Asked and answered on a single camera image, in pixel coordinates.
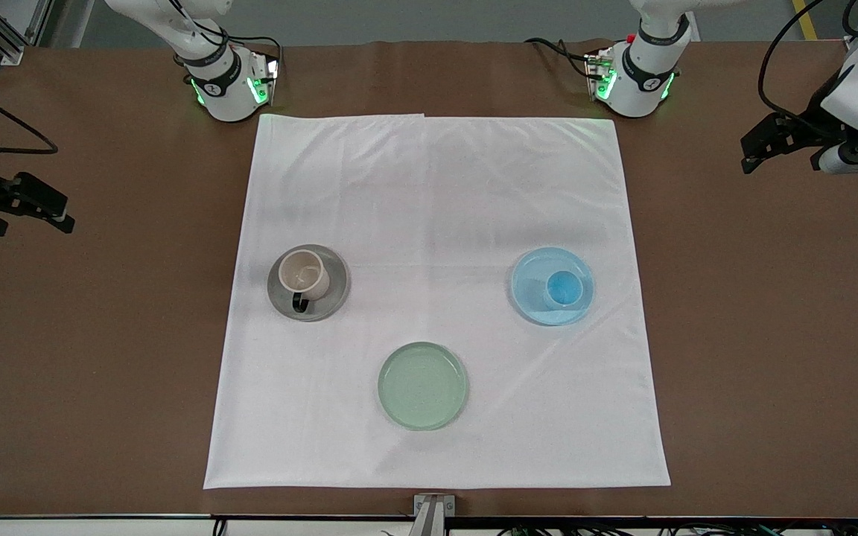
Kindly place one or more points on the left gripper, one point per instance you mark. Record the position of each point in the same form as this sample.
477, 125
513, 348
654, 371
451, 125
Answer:
806, 131

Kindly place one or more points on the light blue plastic cup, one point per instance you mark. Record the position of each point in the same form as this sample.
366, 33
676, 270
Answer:
564, 289

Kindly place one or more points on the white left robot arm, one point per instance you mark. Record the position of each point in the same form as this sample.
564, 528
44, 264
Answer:
641, 85

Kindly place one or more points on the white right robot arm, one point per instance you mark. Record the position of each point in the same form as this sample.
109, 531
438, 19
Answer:
224, 93

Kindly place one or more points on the light blue round plate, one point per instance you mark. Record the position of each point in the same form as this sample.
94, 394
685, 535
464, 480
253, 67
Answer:
533, 294

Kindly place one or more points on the gray round plate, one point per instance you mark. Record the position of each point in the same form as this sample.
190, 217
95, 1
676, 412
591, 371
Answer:
336, 294

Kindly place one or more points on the pale green round plate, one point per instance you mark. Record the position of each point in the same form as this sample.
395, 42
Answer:
423, 385

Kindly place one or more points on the white square cloth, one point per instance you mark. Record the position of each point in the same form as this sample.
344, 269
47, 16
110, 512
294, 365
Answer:
436, 208

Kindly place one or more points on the metal table edge bracket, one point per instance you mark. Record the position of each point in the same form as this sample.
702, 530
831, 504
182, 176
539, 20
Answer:
433, 510

